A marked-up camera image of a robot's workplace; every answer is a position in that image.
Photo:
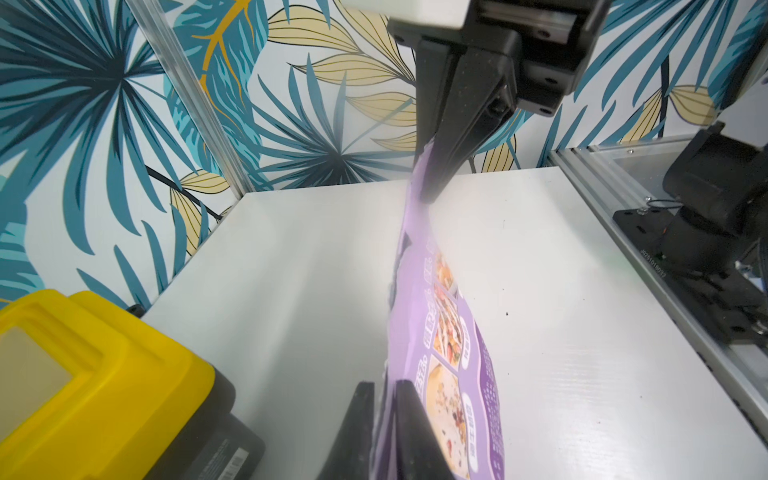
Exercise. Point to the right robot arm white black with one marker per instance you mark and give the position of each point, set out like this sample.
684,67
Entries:
719,176

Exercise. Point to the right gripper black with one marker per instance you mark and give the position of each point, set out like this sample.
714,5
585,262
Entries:
503,56

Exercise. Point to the yellow black toolbox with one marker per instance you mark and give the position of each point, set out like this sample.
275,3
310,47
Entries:
90,391

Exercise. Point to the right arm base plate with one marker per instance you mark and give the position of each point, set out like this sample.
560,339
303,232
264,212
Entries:
696,262

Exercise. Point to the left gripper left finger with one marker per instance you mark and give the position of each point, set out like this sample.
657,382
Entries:
350,454

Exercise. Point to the aluminium rail frame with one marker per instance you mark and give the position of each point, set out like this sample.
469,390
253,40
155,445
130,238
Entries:
622,177

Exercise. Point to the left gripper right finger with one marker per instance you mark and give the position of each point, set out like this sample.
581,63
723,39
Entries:
418,453

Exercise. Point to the purple oats bag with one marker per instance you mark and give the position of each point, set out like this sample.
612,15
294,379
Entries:
435,344

